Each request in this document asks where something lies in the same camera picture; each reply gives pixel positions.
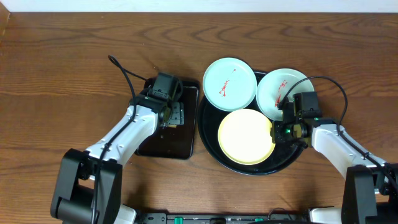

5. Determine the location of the right black cable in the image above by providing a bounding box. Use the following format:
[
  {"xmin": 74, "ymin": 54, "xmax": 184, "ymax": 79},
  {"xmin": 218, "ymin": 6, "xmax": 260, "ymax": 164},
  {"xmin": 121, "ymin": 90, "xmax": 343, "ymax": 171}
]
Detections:
[{"xmin": 276, "ymin": 75, "xmax": 398, "ymax": 190}]

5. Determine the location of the left black cable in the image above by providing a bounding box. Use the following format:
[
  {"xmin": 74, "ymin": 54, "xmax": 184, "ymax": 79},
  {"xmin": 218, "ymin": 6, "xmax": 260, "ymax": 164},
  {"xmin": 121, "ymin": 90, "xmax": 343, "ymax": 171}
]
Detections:
[{"xmin": 93, "ymin": 55, "xmax": 149, "ymax": 224}]

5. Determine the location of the black cable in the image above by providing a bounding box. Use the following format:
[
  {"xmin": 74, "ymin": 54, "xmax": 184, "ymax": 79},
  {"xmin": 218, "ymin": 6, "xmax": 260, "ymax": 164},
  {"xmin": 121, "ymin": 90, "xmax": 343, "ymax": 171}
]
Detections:
[
  {"xmin": 276, "ymin": 75, "xmax": 398, "ymax": 190},
  {"xmin": 93, "ymin": 55, "xmax": 149, "ymax": 224}
]

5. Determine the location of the black rectangular water tray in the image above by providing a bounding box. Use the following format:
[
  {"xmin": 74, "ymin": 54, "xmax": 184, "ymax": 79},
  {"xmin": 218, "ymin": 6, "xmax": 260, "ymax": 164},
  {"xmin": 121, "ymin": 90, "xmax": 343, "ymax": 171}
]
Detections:
[{"xmin": 136, "ymin": 78, "xmax": 200, "ymax": 159}]

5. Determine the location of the light green plate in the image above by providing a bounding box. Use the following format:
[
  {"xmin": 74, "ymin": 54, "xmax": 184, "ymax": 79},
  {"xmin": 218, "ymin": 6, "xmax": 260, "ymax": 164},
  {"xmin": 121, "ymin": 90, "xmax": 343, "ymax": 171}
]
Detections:
[
  {"xmin": 256, "ymin": 68, "xmax": 306, "ymax": 121},
  {"xmin": 203, "ymin": 57, "xmax": 257, "ymax": 111}
]

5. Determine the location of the yellow plate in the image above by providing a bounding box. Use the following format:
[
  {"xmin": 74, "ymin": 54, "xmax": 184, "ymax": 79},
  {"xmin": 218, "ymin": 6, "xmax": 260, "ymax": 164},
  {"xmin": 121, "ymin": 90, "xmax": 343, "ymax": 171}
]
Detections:
[{"xmin": 217, "ymin": 109, "xmax": 275, "ymax": 166}]

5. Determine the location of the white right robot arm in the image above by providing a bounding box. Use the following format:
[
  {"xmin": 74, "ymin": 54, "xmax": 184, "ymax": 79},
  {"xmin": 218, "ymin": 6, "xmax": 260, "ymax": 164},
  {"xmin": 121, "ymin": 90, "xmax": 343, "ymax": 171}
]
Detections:
[{"xmin": 271, "ymin": 118, "xmax": 397, "ymax": 224}]

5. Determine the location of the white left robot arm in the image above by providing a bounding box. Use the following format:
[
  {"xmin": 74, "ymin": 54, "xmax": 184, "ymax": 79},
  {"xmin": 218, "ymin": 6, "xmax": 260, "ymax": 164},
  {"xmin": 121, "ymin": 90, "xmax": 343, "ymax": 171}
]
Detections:
[{"xmin": 50, "ymin": 93, "xmax": 179, "ymax": 223}]

